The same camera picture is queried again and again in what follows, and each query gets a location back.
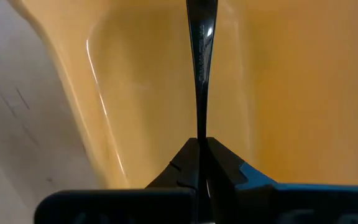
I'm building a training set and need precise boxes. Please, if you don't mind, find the black fork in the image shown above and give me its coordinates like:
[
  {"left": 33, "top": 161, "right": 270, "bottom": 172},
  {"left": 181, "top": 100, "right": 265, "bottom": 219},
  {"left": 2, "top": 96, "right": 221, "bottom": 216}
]
[{"left": 185, "top": 0, "right": 219, "bottom": 218}]

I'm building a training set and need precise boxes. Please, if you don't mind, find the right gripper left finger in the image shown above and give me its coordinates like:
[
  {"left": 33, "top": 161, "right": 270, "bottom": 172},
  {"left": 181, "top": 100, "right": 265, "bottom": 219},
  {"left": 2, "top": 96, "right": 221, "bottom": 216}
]
[{"left": 34, "top": 138, "right": 200, "bottom": 224}]

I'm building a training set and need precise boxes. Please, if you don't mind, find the yellow plastic bin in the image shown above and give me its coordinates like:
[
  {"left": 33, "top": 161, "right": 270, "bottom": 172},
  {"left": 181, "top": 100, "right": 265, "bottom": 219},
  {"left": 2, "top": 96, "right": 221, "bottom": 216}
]
[{"left": 6, "top": 0, "right": 358, "bottom": 190}]

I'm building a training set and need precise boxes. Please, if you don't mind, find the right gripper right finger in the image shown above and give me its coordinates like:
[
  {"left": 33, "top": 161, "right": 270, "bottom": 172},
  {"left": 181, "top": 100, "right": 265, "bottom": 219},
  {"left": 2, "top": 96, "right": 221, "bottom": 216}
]
[{"left": 206, "top": 136, "right": 358, "bottom": 224}]

